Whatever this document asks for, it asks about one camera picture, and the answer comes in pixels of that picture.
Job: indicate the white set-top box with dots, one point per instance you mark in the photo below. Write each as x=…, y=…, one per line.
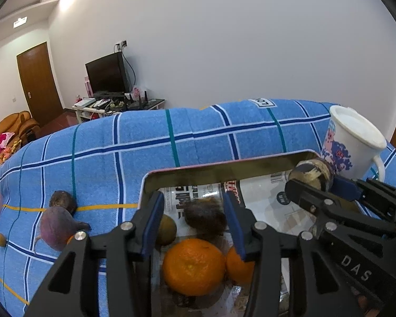
x=84, y=102

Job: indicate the black wifi router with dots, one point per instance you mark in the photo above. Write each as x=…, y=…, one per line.
x=142, y=102

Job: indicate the brown wooden door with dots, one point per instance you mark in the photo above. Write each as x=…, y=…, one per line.
x=38, y=82

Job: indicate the rectangular ceiling light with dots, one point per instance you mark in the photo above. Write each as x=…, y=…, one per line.
x=19, y=22

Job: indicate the small orange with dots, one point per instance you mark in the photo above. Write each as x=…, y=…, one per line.
x=71, y=239
x=239, y=269

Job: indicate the blue checked tablecloth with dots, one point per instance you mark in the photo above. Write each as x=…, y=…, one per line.
x=201, y=138

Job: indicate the tall pink box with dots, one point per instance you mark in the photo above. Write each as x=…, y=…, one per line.
x=88, y=86

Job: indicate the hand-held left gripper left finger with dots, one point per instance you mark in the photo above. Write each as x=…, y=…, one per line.
x=151, y=228

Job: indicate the cut taro piece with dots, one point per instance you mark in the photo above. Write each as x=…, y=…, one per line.
x=312, y=171

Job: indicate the wall power socket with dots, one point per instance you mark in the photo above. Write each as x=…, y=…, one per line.
x=121, y=44

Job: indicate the orange leather sofa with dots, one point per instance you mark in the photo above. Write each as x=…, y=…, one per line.
x=13, y=122

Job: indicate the white floral mug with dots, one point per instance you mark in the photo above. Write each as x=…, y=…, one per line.
x=349, y=148

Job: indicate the pink tin box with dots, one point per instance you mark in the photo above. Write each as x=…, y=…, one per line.
x=217, y=168

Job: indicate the pink floral cushion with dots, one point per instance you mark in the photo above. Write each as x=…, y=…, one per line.
x=1, y=138

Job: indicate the small brown longan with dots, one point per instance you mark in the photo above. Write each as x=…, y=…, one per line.
x=0, y=240

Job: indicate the pink floral decoration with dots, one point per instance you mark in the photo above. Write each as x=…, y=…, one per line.
x=137, y=91

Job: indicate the black television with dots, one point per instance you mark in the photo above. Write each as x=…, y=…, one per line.
x=105, y=72

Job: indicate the printed white packet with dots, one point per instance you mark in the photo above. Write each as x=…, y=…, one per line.
x=270, y=211

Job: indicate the yellow-brown round fruit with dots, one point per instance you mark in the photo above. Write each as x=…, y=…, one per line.
x=167, y=229

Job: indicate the purple radish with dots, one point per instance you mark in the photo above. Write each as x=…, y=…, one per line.
x=56, y=228

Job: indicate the round dark brown taro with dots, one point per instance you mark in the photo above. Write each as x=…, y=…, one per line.
x=62, y=199

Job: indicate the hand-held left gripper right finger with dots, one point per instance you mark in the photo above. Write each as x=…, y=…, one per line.
x=234, y=228

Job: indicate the large orange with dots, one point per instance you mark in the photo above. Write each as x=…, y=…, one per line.
x=194, y=267

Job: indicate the white television stand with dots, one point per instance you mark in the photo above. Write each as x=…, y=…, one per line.
x=85, y=114

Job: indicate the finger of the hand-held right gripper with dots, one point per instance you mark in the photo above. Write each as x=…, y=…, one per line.
x=346, y=186
x=303, y=193

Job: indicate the fuzzy dark brown taro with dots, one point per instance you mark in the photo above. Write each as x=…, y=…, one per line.
x=204, y=218

